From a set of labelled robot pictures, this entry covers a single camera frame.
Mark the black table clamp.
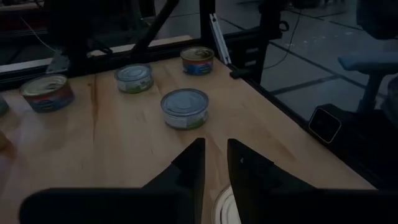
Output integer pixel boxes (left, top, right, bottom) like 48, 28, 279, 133
229, 67, 259, 80

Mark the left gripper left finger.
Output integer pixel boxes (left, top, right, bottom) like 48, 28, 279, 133
18, 138, 206, 224

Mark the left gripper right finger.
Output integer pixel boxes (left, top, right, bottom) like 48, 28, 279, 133
226, 138, 398, 224

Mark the blue office chair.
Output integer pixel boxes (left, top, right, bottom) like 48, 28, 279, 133
337, 0, 398, 113

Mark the blue salmon can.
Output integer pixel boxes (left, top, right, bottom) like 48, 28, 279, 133
211, 184, 238, 224
179, 46, 215, 77
19, 73, 76, 114

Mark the black box device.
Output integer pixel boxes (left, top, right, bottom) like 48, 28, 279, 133
307, 103, 398, 191

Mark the green tuna can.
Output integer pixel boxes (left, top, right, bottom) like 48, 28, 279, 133
160, 88, 210, 131
114, 63, 154, 95

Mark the black stand post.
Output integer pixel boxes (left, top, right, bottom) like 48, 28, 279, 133
257, 0, 290, 85

